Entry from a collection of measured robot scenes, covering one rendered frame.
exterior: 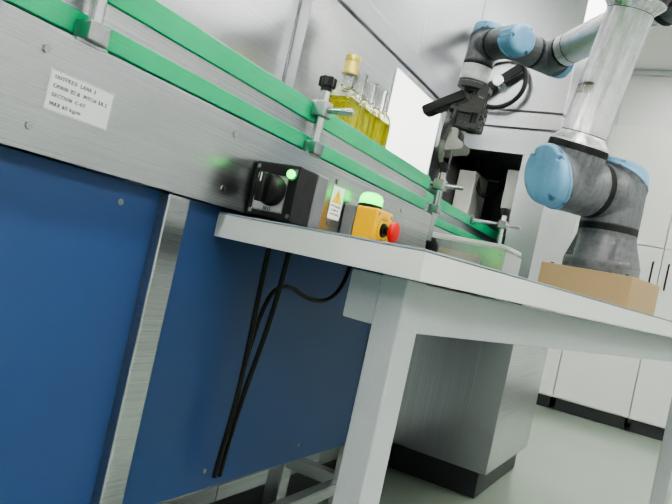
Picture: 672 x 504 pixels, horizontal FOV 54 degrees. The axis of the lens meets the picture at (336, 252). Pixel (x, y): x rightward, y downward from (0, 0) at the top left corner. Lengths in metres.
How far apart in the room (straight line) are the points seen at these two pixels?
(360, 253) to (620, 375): 4.44
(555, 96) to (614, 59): 1.18
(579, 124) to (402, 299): 0.69
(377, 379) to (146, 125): 0.39
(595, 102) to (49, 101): 0.97
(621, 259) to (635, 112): 4.46
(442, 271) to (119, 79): 0.41
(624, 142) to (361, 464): 4.67
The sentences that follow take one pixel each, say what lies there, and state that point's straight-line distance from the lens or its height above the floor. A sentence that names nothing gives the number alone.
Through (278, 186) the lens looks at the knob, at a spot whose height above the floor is 0.80.
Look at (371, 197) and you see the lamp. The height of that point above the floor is 0.84.
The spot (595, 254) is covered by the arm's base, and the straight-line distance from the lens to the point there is 1.39.
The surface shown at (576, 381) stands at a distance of 5.15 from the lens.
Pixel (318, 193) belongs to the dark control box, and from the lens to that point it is 0.96.
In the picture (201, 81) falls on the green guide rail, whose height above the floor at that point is 0.90.
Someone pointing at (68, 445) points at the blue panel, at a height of 0.44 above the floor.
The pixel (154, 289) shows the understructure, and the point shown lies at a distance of 0.85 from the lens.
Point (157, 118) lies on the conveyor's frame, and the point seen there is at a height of 0.83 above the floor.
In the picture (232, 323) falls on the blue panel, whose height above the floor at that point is 0.59.
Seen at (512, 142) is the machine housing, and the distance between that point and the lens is 2.50.
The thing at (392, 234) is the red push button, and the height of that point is 0.79.
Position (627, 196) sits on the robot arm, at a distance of 1.42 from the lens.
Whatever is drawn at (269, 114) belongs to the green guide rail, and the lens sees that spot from 1.01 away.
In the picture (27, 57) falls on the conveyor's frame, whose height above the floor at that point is 0.84.
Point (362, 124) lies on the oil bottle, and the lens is 1.50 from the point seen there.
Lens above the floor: 0.72
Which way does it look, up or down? 1 degrees up
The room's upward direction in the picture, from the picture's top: 13 degrees clockwise
